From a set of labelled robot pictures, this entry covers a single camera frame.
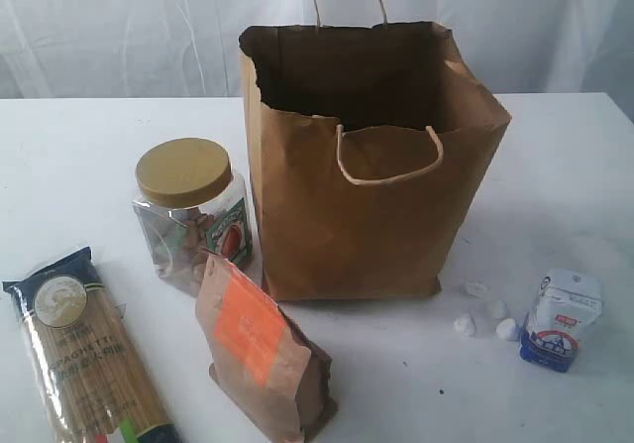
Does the clear nut jar gold lid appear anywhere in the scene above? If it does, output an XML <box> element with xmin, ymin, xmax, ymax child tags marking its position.
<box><xmin>133</xmin><ymin>138</ymin><xmax>253</xmax><ymax>296</ymax></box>

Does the brown paper shopping bag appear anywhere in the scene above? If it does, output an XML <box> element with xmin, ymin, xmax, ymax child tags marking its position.
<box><xmin>239</xmin><ymin>21</ymin><xmax>511</xmax><ymax>301</ymax></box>

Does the white printed snack pouch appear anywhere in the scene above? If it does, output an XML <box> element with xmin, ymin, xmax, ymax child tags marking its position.
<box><xmin>519</xmin><ymin>269</ymin><xmax>603</xmax><ymax>373</ymax></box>

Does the kraft pouch orange label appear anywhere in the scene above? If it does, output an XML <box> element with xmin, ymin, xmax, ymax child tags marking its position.
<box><xmin>195</xmin><ymin>254</ymin><xmax>338</xmax><ymax>442</ymax></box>

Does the spaghetti packet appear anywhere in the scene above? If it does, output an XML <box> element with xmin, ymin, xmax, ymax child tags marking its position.
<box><xmin>3</xmin><ymin>247</ymin><xmax>180</xmax><ymax>442</ymax></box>

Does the white backdrop curtain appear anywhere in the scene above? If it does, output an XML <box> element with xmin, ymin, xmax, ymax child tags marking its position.
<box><xmin>1</xmin><ymin>0</ymin><xmax>633</xmax><ymax>99</ymax></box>

